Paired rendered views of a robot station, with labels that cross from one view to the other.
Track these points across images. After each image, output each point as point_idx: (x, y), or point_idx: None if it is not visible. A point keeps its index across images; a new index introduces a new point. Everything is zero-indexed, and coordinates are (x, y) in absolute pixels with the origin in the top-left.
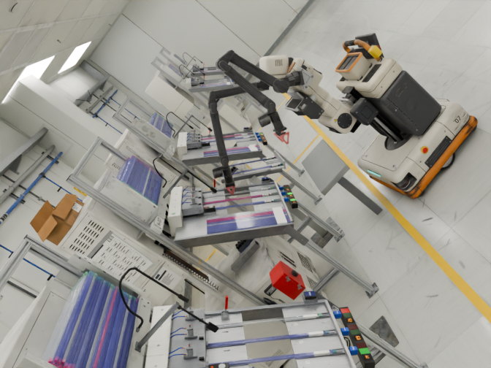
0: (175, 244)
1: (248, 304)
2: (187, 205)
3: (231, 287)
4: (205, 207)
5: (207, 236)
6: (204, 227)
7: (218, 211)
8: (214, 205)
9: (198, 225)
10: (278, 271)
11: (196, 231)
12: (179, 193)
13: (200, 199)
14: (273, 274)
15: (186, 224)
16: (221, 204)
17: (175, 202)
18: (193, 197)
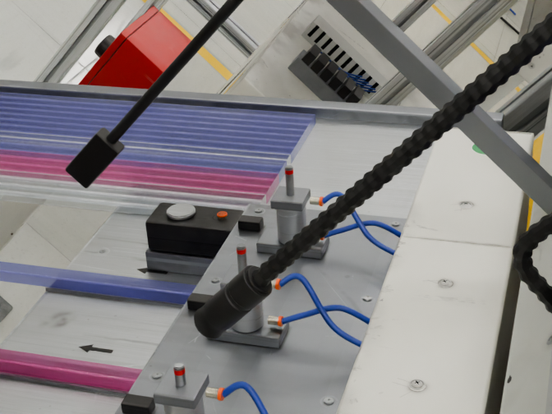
0: (499, 108)
1: None
2: (351, 246)
3: None
4: (223, 213)
5: (324, 102)
6: (301, 167)
7: (130, 265)
8: (107, 341)
9: (334, 186)
10: (156, 29)
11: (365, 153)
12: (380, 378)
13: (211, 278)
14: (170, 50)
15: (403, 215)
16: (55, 331)
17: (449, 254)
18: (279, 195)
